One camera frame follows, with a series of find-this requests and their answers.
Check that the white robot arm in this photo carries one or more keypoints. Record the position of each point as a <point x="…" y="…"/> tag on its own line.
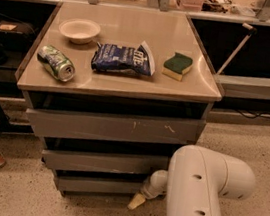
<point x="196" y="179"/>

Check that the black bag on shelf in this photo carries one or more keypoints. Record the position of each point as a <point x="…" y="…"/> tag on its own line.
<point x="17" y="36"/>

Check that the grey top drawer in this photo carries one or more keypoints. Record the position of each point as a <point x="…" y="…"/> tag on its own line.
<point x="100" y="126"/>

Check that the grey drawer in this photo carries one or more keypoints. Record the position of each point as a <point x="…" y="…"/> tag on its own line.
<point x="100" y="126"/>
<point x="82" y="182"/>
<point x="104" y="162"/>

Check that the blue chip bag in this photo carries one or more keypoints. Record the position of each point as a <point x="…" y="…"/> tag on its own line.
<point x="124" y="59"/>

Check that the grey drawer cabinet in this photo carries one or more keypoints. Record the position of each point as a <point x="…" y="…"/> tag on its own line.
<point x="102" y="92"/>

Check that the green soda can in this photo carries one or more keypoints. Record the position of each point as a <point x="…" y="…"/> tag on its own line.
<point x="56" y="63"/>

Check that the grey middle drawer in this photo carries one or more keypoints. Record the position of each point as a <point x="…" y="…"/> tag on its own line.
<point x="104" y="162"/>

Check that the white bowl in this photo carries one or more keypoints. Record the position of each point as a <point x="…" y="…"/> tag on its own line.
<point x="79" y="31"/>

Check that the grey bottom drawer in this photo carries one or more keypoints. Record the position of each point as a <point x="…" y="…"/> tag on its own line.
<point x="82" y="182"/>

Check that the green yellow sponge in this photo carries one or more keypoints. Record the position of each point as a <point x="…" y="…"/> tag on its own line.
<point x="177" y="66"/>

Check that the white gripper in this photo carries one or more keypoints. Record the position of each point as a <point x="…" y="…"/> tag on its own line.
<point x="148" y="191"/>

